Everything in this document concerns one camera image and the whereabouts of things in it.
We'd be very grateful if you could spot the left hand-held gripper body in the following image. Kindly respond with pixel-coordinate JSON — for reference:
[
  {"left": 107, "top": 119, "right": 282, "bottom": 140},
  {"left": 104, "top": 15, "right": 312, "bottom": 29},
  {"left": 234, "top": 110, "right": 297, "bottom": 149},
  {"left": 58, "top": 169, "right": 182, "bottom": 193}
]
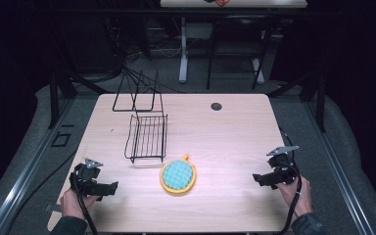
[{"left": 70, "top": 158, "right": 105, "bottom": 198}]

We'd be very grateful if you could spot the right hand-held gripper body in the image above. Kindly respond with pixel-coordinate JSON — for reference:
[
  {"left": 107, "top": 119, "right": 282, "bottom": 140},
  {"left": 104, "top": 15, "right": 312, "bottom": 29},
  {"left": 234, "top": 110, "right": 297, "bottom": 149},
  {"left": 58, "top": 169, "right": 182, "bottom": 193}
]
[{"left": 265, "top": 145, "right": 301, "bottom": 186}]

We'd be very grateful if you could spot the black wire rack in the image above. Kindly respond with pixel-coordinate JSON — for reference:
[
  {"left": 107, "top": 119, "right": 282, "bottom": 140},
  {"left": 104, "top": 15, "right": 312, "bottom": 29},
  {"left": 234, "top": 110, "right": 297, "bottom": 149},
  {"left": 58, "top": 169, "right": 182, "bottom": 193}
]
[{"left": 112, "top": 69, "right": 169, "bottom": 165}]

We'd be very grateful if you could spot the yellow and teal sponge brush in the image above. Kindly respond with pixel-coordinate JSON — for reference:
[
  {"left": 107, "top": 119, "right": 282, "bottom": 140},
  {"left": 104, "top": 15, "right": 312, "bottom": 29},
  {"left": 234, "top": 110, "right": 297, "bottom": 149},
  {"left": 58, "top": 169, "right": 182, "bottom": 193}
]
[{"left": 159, "top": 154, "right": 198, "bottom": 196}]

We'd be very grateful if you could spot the person's left hand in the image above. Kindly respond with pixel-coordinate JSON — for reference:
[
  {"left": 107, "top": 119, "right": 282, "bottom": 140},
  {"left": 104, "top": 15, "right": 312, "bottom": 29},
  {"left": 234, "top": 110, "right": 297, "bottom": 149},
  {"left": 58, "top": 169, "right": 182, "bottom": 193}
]
[{"left": 59, "top": 188, "right": 101, "bottom": 220}]

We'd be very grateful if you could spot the person's right hand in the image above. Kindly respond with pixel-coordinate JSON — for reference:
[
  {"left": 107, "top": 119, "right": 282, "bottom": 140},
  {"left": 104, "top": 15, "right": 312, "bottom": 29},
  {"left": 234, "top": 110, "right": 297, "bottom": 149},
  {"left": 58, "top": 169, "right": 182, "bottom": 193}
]
[{"left": 275, "top": 175, "right": 313, "bottom": 218}]

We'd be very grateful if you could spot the black chair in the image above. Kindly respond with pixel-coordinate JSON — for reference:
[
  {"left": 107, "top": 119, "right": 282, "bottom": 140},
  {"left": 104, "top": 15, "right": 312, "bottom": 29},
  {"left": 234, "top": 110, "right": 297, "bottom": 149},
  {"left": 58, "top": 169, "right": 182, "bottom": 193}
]
[{"left": 206, "top": 14, "right": 273, "bottom": 91}]

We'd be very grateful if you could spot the white desk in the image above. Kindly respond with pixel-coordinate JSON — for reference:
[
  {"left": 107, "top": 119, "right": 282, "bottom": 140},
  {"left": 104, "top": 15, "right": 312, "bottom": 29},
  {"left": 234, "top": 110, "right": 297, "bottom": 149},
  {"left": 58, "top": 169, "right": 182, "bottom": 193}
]
[{"left": 160, "top": 0, "right": 308, "bottom": 85}]

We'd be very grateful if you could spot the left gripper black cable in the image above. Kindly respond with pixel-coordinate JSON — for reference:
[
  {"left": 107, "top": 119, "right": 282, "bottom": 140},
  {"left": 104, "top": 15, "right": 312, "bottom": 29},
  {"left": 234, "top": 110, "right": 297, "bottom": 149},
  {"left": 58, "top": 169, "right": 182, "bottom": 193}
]
[{"left": 70, "top": 170, "right": 99, "bottom": 235}]

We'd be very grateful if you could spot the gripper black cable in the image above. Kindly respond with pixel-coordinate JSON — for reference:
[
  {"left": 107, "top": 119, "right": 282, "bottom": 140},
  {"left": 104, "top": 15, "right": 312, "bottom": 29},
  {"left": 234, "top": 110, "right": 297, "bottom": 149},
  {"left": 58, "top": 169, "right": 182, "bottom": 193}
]
[
  {"left": 70, "top": 170, "right": 99, "bottom": 235},
  {"left": 277, "top": 125, "right": 304, "bottom": 235}
]

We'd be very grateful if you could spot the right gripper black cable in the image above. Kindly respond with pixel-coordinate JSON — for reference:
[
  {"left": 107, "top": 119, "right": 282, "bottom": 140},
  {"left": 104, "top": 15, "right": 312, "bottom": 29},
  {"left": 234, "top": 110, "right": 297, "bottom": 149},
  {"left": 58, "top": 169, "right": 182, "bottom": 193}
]
[{"left": 277, "top": 125, "right": 304, "bottom": 235}]

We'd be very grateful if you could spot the black floor cable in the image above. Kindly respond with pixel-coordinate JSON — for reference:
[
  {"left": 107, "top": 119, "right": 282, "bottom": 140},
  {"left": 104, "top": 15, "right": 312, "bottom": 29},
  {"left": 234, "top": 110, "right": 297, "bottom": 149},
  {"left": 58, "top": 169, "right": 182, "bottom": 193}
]
[{"left": 5, "top": 148, "right": 79, "bottom": 235}]

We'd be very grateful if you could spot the black metal frame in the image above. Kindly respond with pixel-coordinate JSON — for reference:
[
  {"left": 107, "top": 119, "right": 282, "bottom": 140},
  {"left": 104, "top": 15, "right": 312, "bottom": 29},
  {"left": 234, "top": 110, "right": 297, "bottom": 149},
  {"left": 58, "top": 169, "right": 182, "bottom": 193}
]
[{"left": 43, "top": 8, "right": 328, "bottom": 133}]

